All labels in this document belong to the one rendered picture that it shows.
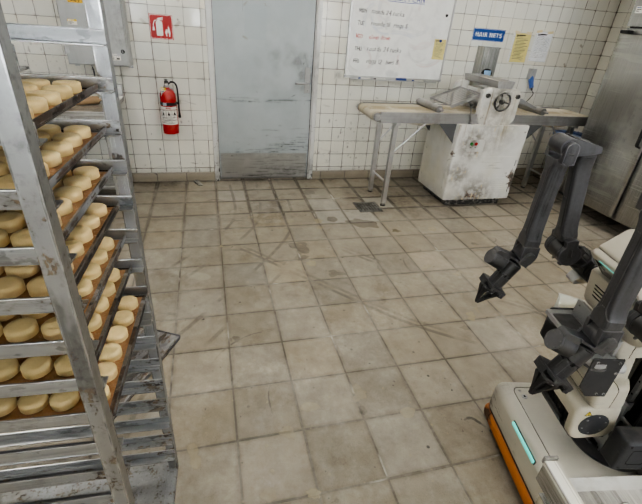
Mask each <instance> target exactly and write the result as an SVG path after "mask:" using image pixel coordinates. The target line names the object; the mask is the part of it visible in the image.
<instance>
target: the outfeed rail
mask: <svg viewBox="0 0 642 504"><path fill-rule="evenodd" d="M558 459H559V457H558V456H557V455H556V456H544V457H543V459H542V463H543V466H542V467H541V469H540V471H539V473H538V475H537V476H536V480H537V482H538V484H539V485H540V487H541V489H542V491H543V493H544V495H545V497H546V498H547V500H548V502H549V504H584V502H583V501H582V499H581V497H580V496H579V494H578V493H577V491H576V489H575V488H574V486H573V484H572V483H571V481H570V479H569V478H568V476H567V475H566V473H565V471H564V470H563V468H562V466H561V465H560V463H559V462H558Z"/></svg>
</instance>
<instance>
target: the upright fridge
mask: <svg viewBox="0 0 642 504"><path fill-rule="evenodd" d="M627 26H630V28H627V30H620V33H621V34H620V36H619V38H618V41H617V44H616V46H615V49H614V51H613V54H612V57H611V59H610V62H609V65H608V67H607V70H606V72H605V75H604V78H603V80H602V83H601V86H600V88H599V91H598V93H597V96H596V99H595V101H594V104H593V107H592V109H591V112H590V114H589V117H588V120H587V122H586V125H585V127H584V130H583V133H582V135H581V138H583V139H586V140H589V141H590V142H592V143H594V144H596V145H599V146H602V147H603V150H602V154H599V155H597V158H596V160H595V162H594V165H593V168H592V171H591V175H590V179H589V183H588V187H587V192H586V196H585V200H584V205H586V206H588V207H590V208H592V209H594V210H596V211H597V212H599V213H601V214H603V215H605V216H607V217H609V218H611V219H613V220H615V221H617V222H619V223H621V224H623V225H625V226H627V227H629V228H631V229H635V228H636V225H637V222H638V219H639V213H640V210H638V209H637V208H635V205H636V203H637V201H638V199H639V197H640V195H641V193H642V0H636V3H635V6H634V8H633V11H632V13H631V16H630V19H629V21H628V24H627Z"/></svg>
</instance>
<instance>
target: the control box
mask: <svg viewBox="0 0 642 504"><path fill-rule="evenodd" d="M569 479H570V481H571V483H572V484H573V486H574V488H575V489H576V491H577V492H580V491H607V490H634V489H642V475H639V476H609V477H579V478H569Z"/></svg>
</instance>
